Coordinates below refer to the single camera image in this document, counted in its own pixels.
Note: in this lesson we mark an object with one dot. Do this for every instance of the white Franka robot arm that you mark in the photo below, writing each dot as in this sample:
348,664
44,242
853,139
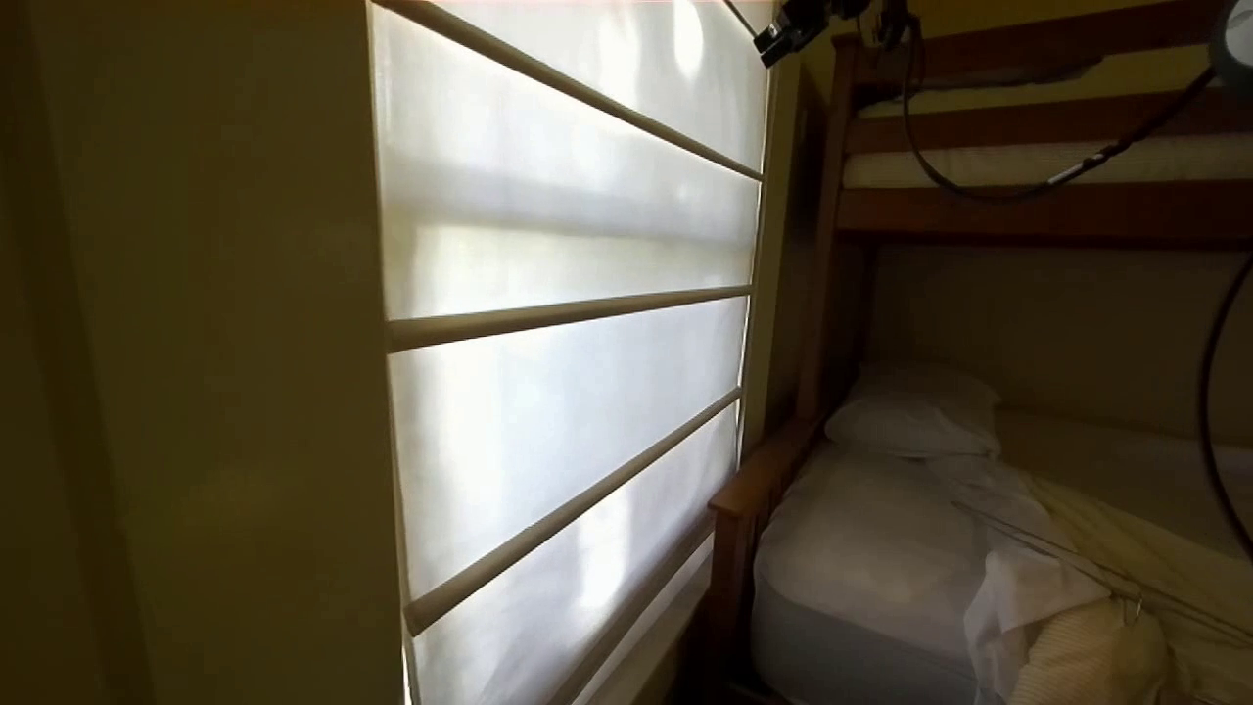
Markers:
1241,45

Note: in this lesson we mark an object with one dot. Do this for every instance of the white crumpled top sheet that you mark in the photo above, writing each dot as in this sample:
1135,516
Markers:
1151,551

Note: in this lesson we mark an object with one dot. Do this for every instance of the white sheeted mattress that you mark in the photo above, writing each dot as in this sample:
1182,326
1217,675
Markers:
863,561

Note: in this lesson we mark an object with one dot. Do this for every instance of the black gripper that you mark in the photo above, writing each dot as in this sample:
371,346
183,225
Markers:
856,15

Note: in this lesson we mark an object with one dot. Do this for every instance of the wooden bunk bed frame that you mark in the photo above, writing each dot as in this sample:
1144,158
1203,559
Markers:
991,216

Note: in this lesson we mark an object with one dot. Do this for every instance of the white pillow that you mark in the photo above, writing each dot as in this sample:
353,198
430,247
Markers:
913,416

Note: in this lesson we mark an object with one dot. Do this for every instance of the cream patterned blanket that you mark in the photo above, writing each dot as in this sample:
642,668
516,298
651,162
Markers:
1083,660

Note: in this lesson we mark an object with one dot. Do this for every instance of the beige fabric roman blind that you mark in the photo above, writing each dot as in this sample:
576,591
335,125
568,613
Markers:
574,392

